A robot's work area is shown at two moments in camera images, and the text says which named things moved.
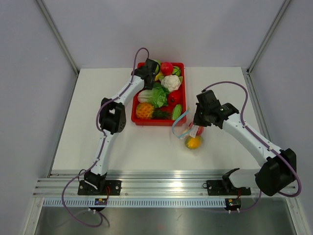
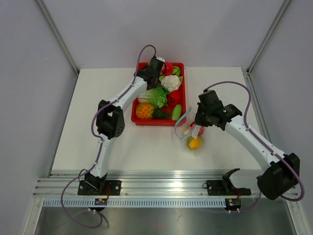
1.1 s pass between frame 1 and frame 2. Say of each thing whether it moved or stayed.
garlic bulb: moved
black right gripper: stayed
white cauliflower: stayed
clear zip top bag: moved
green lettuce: stayed
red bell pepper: stayed
